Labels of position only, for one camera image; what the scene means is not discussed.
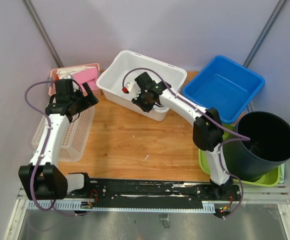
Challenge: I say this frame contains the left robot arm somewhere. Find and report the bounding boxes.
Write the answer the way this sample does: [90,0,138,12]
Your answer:
[18,76,99,202]

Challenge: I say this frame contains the blue plastic tub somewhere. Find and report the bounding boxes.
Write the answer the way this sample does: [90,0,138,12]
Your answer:
[182,55,265,124]

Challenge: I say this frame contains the white slotted cable duct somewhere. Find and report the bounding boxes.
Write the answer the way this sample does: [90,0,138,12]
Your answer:
[27,200,216,214]

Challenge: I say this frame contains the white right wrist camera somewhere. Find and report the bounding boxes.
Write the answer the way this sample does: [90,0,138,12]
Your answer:
[122,82,141,99]

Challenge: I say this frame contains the white perforated plastic basket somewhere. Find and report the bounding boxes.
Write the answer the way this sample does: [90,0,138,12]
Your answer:
[31,106,97,163]

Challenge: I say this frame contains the black round bucket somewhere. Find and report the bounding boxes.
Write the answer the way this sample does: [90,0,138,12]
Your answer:
[223,111,290,182]

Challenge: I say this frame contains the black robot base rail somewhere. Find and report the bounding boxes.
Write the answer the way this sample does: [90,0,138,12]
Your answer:
[66,178,241,207]

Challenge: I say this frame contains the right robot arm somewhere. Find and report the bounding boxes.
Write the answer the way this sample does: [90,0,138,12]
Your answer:
[125,71,233,200]

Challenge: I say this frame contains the pink folded cloth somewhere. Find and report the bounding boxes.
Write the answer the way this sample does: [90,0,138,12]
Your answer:
[72,67,98,90]

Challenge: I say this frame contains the large white plastic tub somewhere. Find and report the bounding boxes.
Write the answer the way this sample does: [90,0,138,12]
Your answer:
[95,49,188,122]

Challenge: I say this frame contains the white folded cloth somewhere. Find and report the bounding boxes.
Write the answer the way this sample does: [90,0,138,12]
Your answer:
[56,66,98,80]

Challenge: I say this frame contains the pink plastic basket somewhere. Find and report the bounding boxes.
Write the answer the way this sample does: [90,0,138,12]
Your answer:
[49,63,102,97]

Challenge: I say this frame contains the lime green plastic tub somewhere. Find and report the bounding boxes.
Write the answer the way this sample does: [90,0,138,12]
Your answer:
[198,122,281,187]

